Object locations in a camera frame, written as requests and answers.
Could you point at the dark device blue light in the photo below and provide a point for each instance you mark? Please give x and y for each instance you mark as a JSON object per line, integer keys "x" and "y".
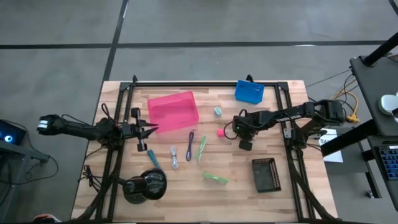
{"x": 9, "y": 132}

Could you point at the black side desk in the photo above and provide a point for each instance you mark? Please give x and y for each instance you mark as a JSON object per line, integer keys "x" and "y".
{"x": 373, "y": 84}

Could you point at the white paper sheet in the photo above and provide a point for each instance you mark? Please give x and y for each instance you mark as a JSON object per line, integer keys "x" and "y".
{"x": 334, "y": 155}

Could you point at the black keyboard blue keys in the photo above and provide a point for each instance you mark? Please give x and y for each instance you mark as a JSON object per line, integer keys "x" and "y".
{"x": 390, "y": 161}

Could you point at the white round device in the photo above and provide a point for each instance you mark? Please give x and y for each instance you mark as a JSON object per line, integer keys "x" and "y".
{"x": 387, "y": 104}

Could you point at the black glossy dome lamp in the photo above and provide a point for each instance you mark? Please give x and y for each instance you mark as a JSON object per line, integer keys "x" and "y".
{"x": 146, "y": 186}

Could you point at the black aluminium table frame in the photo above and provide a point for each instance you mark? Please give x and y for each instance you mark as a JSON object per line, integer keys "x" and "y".
{"x": 202, "y": 84}

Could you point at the pink translucent plastic bin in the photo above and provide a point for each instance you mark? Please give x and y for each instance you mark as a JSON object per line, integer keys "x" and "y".
{"x": 174, "y": 113}

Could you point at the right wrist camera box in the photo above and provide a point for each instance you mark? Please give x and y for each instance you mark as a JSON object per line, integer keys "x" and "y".
{"x": 245, "y": 145}

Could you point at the black perforated plastic basket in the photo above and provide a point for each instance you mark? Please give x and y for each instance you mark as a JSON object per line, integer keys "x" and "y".
{"x": 265, "y": 175}

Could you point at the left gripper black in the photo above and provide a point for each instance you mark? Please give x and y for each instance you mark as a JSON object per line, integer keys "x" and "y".
{"x": 139, "y": 146}

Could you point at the pale blue charger cube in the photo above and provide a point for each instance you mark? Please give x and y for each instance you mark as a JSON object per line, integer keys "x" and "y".
{"x": 217, "y": 112}

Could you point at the blue perforated plastic basket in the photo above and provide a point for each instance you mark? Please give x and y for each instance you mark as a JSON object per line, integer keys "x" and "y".
{"x": 249, "y": 91}

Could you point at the grey side stand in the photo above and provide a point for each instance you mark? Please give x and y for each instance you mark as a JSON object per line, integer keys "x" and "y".
{"x": 18, "y": 154}

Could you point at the black round pole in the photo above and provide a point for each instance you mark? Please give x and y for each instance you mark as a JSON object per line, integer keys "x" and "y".
{"x": 381, "y": 51}

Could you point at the pink charger cube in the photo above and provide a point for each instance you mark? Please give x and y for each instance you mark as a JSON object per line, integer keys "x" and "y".
{"x": 220, "y": 133}

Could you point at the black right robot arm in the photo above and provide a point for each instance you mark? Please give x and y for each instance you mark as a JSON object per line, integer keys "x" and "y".
{"x": 280, "y": 116}

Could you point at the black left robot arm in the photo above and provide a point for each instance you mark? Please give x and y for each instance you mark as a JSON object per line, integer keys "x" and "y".
{"x": 77, "y": 129}

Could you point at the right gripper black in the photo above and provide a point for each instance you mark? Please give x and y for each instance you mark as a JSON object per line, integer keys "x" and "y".
{"x": 247, "y": 124}

